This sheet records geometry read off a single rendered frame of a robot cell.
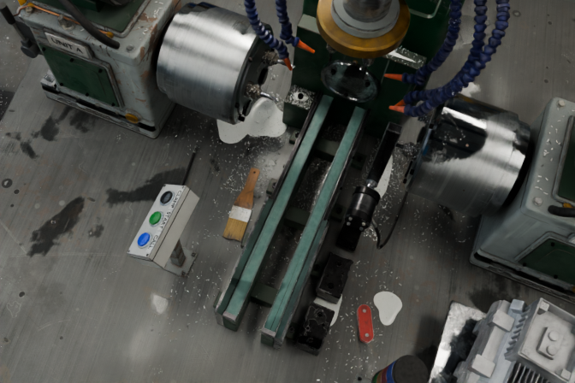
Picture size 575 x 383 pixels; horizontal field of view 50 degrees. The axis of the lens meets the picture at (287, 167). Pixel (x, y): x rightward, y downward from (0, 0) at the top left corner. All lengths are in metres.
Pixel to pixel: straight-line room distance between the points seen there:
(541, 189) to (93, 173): 1.07
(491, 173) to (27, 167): 1.13
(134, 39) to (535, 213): 0.91
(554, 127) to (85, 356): 1.15
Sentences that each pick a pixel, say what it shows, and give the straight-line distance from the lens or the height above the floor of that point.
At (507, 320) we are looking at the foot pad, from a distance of 1.31.
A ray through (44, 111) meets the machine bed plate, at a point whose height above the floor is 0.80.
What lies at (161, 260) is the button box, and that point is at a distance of 1.27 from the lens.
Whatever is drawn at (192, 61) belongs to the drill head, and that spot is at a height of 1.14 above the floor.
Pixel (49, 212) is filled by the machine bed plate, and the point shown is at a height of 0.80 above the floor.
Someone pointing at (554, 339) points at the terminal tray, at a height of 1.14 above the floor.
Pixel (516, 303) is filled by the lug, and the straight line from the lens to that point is 1.31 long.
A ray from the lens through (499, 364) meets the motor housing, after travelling 1.28.
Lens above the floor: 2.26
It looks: 64 degrees down
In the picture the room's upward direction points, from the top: 7 degrees clockwise
